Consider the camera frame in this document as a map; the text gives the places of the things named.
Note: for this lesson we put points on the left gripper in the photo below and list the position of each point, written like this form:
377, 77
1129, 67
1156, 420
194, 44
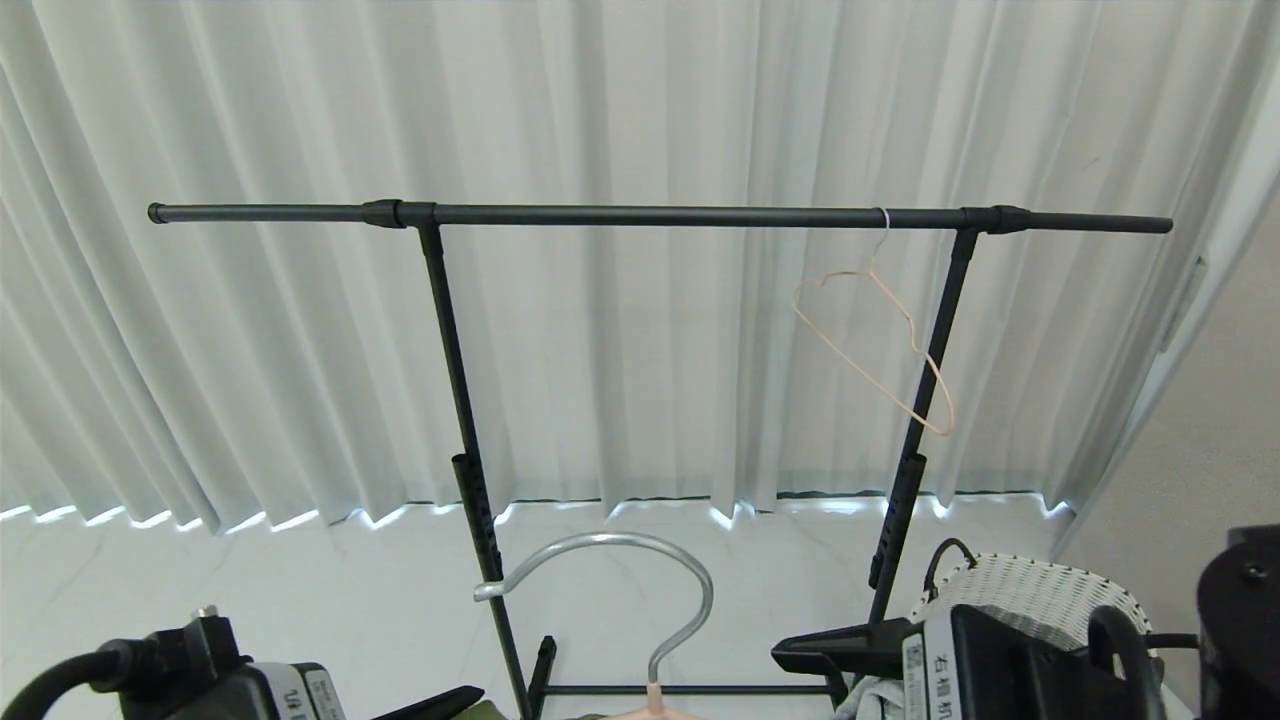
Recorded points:
300, 695

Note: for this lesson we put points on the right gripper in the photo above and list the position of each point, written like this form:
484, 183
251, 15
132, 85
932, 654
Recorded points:
935, 670

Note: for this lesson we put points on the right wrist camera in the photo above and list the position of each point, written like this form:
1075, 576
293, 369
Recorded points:
1020, 670

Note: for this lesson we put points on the pink clothes hanger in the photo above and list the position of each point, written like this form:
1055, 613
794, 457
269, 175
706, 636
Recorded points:
949, 412
655, 672

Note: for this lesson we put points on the black clothes rack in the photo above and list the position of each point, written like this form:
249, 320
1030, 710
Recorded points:
650, 215

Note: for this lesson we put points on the pale grey shorts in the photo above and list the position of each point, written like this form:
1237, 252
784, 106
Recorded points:
870, 700

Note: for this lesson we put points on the white curtain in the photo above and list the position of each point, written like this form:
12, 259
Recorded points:
650, 120

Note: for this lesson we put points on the white laundry basket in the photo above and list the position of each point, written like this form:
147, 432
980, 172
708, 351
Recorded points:
1030, 590

